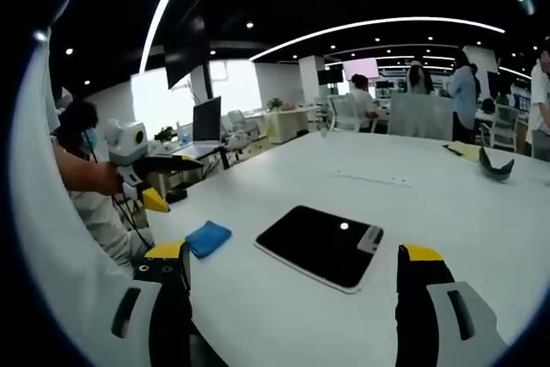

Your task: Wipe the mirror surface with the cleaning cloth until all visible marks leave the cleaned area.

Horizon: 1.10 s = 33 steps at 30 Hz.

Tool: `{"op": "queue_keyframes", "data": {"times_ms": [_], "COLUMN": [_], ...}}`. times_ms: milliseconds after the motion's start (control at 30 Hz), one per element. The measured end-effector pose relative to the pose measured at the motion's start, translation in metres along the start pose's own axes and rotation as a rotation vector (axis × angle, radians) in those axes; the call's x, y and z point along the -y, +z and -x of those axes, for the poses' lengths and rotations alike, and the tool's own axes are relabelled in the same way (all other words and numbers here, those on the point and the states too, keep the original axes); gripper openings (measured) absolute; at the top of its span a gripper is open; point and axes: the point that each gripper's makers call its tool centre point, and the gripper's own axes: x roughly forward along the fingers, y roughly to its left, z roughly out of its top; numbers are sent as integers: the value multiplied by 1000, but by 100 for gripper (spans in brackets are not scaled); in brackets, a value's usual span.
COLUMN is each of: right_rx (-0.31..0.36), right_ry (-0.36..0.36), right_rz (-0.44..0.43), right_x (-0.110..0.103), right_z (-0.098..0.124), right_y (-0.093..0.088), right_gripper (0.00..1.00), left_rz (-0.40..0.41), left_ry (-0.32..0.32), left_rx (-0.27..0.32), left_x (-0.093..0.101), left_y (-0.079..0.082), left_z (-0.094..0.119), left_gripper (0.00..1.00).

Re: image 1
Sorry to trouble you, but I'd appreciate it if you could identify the clear water bottle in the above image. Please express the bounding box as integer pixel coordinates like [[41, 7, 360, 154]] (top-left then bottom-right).
[[175, 123, 193, 148]]

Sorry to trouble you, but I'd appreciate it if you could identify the black curved object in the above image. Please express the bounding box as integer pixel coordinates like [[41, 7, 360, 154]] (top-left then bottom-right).
[[478, 146, 516, 183]]

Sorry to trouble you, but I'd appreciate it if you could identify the curved ceiling light strip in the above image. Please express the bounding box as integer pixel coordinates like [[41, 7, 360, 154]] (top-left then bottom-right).
[[138, 0, 203, 76], [247, 16, 507, 62]]

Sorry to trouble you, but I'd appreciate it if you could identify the blue cleaning cloth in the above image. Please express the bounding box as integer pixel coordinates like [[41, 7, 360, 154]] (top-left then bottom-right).
[[184, 220, 233, 260]]

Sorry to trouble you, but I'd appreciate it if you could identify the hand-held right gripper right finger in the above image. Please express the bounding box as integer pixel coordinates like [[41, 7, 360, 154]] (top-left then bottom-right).
[[394, 242, 509, 367]]

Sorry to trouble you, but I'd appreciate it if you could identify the black tablet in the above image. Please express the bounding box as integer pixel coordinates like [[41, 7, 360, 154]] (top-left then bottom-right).
[[254, 205, 384, 295]]

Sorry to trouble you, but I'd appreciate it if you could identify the wooden cabinet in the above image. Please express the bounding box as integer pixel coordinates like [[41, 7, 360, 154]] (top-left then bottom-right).
[[265, 108, 311, 144]]

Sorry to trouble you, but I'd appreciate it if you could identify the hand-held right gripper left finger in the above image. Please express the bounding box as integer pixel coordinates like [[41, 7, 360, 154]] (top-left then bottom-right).
[[101, 238, 194, 367]]

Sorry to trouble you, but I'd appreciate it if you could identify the white office chair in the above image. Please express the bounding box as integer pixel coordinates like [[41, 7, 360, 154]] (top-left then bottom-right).
[[327, 94, 361, 132], [487, 103, 522, 152], [226, 109, 260, 138]]

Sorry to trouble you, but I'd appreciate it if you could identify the grey computer monitor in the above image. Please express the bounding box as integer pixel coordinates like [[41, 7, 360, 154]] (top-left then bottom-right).
[[192, 95, 223, 145]]

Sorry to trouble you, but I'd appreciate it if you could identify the person's own head with mask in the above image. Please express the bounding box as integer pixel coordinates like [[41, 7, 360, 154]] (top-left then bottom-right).
[[58, 99, 100, 157]]

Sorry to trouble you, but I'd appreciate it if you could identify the black hanging screen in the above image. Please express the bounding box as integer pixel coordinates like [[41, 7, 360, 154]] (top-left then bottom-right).
[[164, 14, 212, 89]]

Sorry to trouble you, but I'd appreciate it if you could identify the yellow cloth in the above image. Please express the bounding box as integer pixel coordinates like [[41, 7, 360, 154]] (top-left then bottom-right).
[[442, 141, 483, 165]]

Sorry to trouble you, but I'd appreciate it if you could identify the grey partition panel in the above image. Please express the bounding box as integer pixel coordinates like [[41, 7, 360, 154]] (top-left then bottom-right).
[[388, 91, 455, 141]]

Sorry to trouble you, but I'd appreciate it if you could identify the pink display screen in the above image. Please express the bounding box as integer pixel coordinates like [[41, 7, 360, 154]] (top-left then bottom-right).
[[342, 57, 381, 83]]

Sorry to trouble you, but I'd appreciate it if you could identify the person's white shirt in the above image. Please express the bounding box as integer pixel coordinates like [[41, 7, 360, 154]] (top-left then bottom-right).
[[10, 27, 156, 367]]

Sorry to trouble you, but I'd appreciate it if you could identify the black cable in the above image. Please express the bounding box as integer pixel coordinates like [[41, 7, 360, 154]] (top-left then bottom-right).
[[112, 193, 150, 252]]

